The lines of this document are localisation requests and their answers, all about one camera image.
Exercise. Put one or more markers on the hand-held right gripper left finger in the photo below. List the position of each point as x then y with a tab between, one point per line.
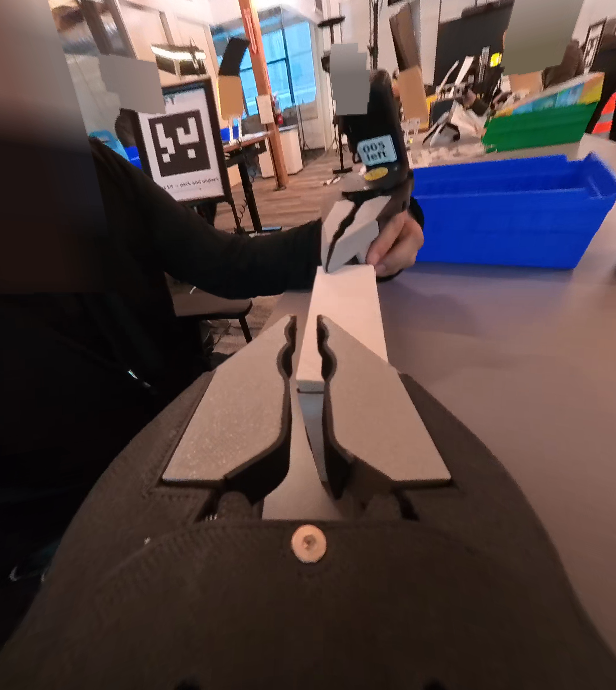
232	426

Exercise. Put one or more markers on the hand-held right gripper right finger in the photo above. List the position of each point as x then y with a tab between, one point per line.
383	431

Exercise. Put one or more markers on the black framed sign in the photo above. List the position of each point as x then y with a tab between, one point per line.
184	140

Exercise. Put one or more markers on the orange traffic cone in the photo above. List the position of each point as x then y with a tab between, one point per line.
605	116

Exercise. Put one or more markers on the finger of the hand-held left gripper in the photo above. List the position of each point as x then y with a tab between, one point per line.
333	226
359	232

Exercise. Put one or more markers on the colourful printed carton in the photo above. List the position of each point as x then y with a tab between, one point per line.
555	97

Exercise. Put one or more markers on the white cardboard mailer box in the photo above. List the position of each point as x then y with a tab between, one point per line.
345	302

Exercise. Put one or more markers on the red fire extinguisher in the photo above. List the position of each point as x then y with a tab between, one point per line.
278	110

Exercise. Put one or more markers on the person's left forearm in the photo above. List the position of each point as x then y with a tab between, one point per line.
243	259

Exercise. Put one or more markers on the small wooden-top desk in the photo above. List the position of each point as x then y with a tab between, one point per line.
248	143

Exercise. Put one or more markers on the black studio light panel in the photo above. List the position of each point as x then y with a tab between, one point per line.
178	59

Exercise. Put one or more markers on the green plastic bin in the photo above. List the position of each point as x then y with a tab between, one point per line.
539	129

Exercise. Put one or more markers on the person's left hand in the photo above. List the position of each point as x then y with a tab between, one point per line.
399	245

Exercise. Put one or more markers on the blue plastic bin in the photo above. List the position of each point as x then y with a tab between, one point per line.
512	226

